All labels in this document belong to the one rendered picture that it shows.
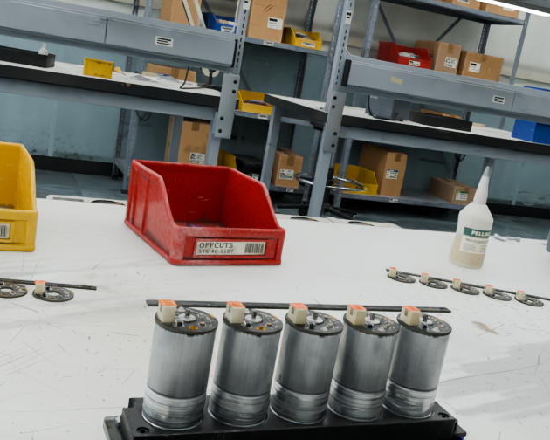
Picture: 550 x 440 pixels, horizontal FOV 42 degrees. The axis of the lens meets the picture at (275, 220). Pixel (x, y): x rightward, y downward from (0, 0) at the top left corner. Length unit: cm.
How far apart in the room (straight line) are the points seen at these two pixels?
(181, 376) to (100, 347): 13
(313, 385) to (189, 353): 6
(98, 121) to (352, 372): 444
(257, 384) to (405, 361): 7
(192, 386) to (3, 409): 9
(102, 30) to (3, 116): 222
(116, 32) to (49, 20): 22
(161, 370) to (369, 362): 9
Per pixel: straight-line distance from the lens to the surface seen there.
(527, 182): 623
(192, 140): 440
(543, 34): 610
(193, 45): 260
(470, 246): 72
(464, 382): 45
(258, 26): 447
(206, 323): 28
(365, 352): 31
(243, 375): 29
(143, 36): 256
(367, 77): 285
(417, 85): 296
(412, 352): 33
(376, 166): 504
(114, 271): 53
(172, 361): 28
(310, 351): 30
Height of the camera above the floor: 92
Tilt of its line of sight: 13 degrees down
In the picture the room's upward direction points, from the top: 10 degrees clockwise
